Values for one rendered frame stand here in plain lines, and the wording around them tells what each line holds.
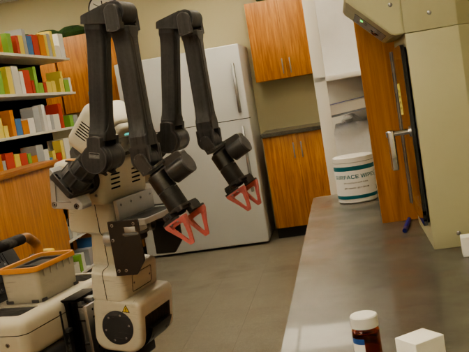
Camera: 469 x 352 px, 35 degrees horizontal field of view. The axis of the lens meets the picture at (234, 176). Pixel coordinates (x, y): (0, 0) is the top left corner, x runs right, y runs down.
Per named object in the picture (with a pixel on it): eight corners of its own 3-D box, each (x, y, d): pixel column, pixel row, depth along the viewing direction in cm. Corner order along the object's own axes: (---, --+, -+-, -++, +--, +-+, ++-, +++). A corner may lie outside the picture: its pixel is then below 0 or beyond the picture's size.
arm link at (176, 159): (146, 154, 200) (130, 158, 192) (176, 130, 195) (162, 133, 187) (171, 191, 199) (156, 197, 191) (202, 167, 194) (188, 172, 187)
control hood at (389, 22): (393, 41, 188) (388, 2, 187) (405, 33, 156) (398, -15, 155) (348, 49, 190) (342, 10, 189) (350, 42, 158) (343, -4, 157)
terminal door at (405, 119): (414, 204, 192) (393, 49, 187) (428, 227, 162) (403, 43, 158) (412, 204, 192) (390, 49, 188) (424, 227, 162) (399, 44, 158)
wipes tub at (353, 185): (377, 194, 249) (370, 150, 247) (379, 200, 236) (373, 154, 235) (338, 199, 251) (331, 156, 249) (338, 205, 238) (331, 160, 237)
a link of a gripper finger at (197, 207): (220, 226, 198) (200, 197, 199) (209, 232, 191) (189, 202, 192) (201, 239, 200) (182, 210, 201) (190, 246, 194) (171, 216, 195)
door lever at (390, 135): (416, 167, 164) (414, 167, 166) (410, 126, 163) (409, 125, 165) (391, 172, 164) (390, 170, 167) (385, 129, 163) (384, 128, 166)
